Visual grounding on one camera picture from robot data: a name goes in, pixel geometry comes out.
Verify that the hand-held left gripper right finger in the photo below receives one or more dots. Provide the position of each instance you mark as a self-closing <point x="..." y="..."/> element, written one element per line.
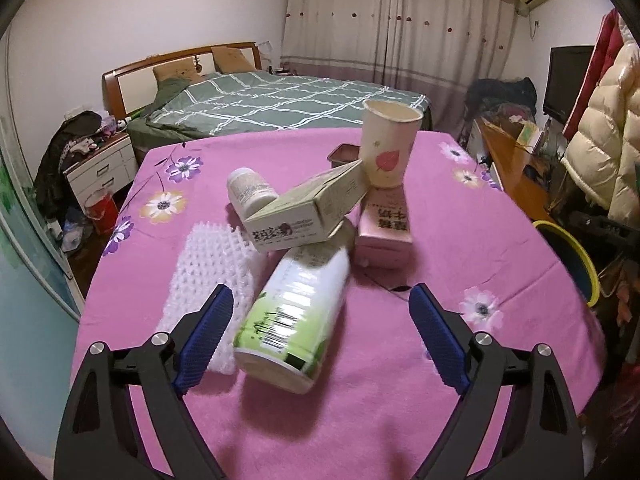
<point x="440" y="340"/>

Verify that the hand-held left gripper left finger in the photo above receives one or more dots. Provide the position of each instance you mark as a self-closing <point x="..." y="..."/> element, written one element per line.
<point x="205" y="340"/>

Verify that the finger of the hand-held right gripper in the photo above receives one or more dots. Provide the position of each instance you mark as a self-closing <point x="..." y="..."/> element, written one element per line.
<point x="600" y="225"/>

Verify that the yellow-rimmed dark bin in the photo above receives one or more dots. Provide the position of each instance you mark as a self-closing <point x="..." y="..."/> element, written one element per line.
<point x="575" y="255"/>

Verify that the white foam net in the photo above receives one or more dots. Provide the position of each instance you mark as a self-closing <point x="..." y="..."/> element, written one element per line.
<point x="210" y="270"/>

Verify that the white bottle with green label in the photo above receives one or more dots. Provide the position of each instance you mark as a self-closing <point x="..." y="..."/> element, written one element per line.
<point x="290" y="320"/>

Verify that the pink carton box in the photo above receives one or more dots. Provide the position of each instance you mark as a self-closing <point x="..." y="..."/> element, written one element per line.
<point x="385" y="240"/>

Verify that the small white jar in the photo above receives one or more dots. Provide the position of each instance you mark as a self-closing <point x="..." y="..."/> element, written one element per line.
<point x="250" y="190"/>

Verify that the beige cardboard box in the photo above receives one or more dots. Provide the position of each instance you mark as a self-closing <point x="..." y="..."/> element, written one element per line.
<point x="310" y="210"/>

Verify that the paper cup with leaf print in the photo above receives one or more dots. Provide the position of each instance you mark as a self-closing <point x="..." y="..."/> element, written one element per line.
<point x="387" y="150"/>

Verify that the small brown tray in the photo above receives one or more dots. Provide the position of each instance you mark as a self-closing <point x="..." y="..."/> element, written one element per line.
<point x="342" y="155"/>

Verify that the cream puffer jacket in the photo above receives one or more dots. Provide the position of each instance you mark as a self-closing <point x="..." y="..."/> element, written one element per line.
<point x="605" y="135"/>

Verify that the wooden desk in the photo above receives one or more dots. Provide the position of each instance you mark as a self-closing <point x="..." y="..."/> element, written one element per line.
<point x="510" y="160"/>

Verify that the green paper box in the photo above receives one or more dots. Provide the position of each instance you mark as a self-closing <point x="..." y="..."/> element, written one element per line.
<point x="529" y="137"/>

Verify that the pink floral tablecloth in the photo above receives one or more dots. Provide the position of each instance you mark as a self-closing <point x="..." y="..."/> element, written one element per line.
<point x="350" y="435"/>

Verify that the black television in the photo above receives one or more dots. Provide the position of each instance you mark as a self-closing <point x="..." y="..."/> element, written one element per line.
<point x="567" y="80"/>

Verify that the pile of mixed clothes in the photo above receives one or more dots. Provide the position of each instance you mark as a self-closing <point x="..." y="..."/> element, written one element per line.
<point x="500" y="97"/>

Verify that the red bucket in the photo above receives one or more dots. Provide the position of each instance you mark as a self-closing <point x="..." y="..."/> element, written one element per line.
<point x="102" y="212"/>

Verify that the crumpled plastic bags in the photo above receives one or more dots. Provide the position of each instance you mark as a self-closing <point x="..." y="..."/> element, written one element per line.
<point x="75" y="232"/>

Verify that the wardrobe sliding door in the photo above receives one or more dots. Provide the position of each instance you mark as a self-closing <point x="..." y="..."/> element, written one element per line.
<point x="25" y="285"/>

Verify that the white nightstand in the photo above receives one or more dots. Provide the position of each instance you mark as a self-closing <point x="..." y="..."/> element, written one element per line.
<point x="100" y="165"/>

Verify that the dark clothes heap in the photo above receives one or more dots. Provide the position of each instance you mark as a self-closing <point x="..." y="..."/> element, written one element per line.
<point x="60" y="160"/>

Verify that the green checked quilt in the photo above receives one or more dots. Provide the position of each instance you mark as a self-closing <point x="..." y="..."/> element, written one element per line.
<point x="275" y="100"/>

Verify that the wooden bed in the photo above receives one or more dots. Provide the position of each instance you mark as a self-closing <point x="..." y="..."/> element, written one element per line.
<point x="120" y="90"/>

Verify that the brown pillow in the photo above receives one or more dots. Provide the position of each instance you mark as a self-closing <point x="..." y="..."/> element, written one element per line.
<point x="175" y="70"/>
<point x="232" y="59"/>

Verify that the white and mauve curtain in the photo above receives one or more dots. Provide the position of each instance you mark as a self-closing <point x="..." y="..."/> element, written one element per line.
<point x="400" y="25"/>

